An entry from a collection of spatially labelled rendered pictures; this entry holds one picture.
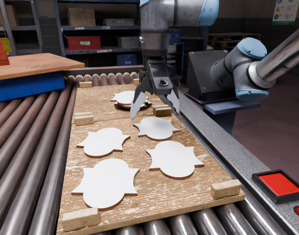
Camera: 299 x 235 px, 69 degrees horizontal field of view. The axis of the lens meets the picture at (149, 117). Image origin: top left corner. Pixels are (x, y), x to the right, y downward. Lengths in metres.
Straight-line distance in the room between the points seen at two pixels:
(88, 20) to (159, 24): 4.38
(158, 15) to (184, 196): 0.42
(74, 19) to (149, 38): 4.32
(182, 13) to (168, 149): 0.34
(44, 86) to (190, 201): 0.90
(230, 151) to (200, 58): 0.62
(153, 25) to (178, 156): 0.33
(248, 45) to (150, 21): 0.51
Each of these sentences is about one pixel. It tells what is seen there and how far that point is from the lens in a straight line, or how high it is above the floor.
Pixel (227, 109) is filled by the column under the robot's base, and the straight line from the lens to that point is 1.06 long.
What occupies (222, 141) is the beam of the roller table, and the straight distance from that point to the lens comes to 0.69.
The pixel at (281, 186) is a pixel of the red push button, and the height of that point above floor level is 0.93.
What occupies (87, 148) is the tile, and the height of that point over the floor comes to 0.94.
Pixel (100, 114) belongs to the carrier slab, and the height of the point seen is 0.94.
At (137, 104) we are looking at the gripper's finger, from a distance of 0.62.
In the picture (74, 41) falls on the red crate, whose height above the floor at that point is 0.82.
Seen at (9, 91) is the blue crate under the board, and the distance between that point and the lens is 1.12.
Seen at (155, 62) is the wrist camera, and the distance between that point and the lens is 0.60.
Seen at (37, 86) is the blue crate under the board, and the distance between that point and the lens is 1.15.
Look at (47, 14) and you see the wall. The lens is 5.47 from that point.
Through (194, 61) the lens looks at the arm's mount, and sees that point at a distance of 1.12.
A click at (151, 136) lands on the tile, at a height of 0.94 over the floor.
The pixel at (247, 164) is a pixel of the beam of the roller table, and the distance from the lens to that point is 0.61.
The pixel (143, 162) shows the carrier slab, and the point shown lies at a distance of 0.53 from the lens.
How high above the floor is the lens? 1.25
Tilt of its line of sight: 25 degrees down
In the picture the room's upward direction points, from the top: straight up
